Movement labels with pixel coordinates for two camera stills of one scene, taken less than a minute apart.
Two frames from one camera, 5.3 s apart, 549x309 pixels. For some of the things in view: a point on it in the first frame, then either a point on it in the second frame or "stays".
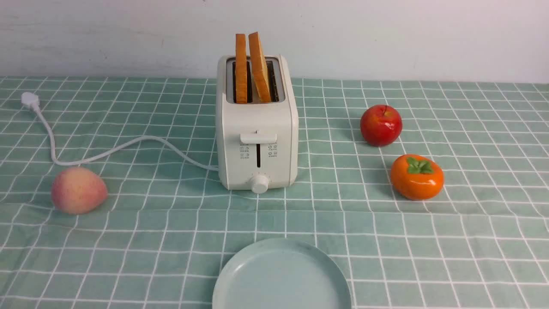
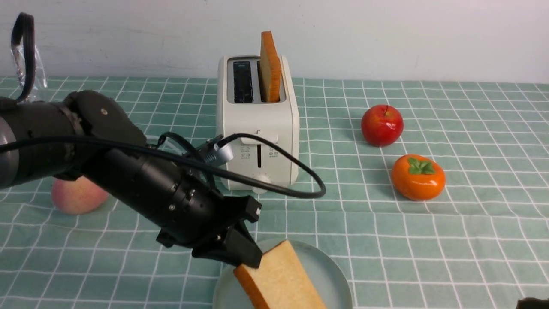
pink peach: (78, 190) stays
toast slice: (259, 68) to (270, 69)
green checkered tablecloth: (158, 240) stays
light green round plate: (282, 274) stays
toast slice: (241, 85) to (282, 280)
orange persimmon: (416, 177) stays
